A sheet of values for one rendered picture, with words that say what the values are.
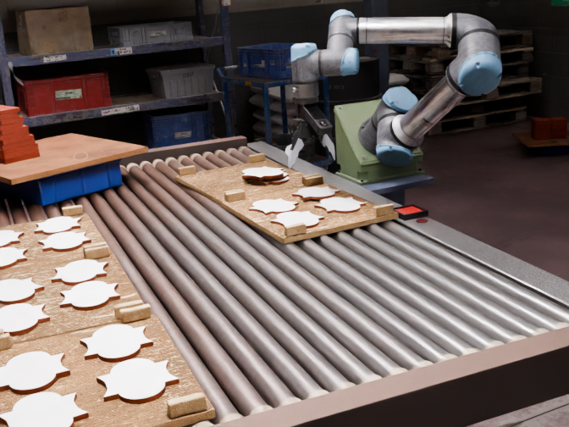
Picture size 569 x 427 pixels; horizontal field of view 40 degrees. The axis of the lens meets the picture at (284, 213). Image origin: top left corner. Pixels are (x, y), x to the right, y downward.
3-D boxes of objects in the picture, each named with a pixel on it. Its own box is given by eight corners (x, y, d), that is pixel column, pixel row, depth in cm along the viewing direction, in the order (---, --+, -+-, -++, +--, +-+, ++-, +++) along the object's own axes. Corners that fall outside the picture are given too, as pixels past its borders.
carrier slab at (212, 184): (266, 163, 285) (266, 159, 285) (324, 186, 250) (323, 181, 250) (175, 180, 270) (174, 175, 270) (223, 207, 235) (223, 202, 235)
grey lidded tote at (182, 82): (200, 89, 695) (197, 61, 688) (219, 92, 665) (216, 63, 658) (147, 96, 671) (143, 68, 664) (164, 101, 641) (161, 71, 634)
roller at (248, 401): (85, 181, 296) (84, 169, 295) (290, 445, 123) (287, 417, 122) (73, 183, 294) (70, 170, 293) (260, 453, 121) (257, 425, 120)
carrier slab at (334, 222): (324, 187, 249) (323, 182, 249) (398, 218, 214) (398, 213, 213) (222, 207, 235) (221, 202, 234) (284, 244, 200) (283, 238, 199)
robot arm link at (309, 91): (323, 82, 227) (297, 85, 223) (323, 98, 228) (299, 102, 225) (310, 80, 233) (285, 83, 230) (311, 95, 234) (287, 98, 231)
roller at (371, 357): (151, 171, 305) (150, 158, 304) (427, 403, 132) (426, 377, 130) (139, 173, 303) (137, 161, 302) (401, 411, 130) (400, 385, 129)
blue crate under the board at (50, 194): (77, 173, 289) (74, 146, 287) (125, 185, 268) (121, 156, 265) (-3, 193, 269) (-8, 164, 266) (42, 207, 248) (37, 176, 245)
